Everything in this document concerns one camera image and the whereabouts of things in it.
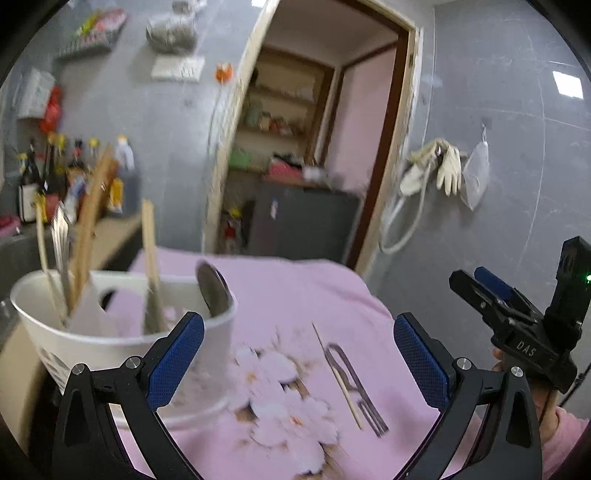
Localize white plastic utensil holder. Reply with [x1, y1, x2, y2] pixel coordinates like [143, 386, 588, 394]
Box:
[10, 271, 236, 430]

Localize metal spoon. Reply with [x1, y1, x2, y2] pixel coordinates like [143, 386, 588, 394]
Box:
[195, 261, 232, 317]

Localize pale wooden chopstick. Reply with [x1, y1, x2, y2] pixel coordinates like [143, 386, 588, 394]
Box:
[311, 323, 363, 431]

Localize metal peeler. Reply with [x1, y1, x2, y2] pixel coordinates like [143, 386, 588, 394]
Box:
[325, 343, 389, 438]

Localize metal fork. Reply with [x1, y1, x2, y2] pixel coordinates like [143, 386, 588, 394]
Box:
[51, 202, 72, 316]

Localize brown wooden chopstick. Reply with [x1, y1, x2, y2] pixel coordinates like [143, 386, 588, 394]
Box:
[69, 143, 117, 312]

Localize person's right hand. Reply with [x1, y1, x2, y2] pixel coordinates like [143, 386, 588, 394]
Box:
[491, 347, 562, 444]

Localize hanging mesh strainer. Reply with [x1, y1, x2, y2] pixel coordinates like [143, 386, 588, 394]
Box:
[460, 124, 490, 211]

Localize white rubber gloves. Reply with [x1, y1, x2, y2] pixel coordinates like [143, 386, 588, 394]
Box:
[399, 138, 462, 197]

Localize pink floral cloth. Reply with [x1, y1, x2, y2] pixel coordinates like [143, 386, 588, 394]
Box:
[105, 246, 491, 480]

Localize dark grey cabinet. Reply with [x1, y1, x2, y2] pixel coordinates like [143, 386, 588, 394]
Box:
[245, 182, 360, 263]

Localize large vinegar jug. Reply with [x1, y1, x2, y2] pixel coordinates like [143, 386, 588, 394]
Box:
[107, 135, 140, 218]

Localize soy sauce bottle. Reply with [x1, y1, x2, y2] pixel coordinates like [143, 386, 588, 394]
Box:
[41, 132, 66, 223]

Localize dark wine bottle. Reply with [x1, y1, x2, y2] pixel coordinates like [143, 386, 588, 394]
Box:
[18, 138, 41, 224]

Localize wooden shelf unit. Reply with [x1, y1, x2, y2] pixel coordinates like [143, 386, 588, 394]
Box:
[232, 46, 335, 174]

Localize green box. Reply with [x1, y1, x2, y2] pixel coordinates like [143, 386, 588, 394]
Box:
[228, 147, 252, 169]

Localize red hanging bag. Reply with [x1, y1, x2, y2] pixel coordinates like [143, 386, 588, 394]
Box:
[39, 86, 62, 134]

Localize hanging plastic bag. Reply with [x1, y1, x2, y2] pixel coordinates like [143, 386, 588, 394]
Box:
[145, 1, 207, 55]

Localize white hose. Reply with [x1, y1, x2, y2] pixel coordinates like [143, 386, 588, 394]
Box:
[378, 170, 433, 256]

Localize white wall box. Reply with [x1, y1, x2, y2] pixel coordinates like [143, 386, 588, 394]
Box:
[17, 68, 55, 119]

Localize orange wall hook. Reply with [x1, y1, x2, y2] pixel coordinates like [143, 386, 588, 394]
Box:
[214, 63, 233, 85]

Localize white wall socket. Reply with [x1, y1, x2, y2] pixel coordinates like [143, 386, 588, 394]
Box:
[150, 55, 205, 83]

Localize grey wall shelf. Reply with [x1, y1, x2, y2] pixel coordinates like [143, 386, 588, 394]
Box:
[54, 8, 128, 60]

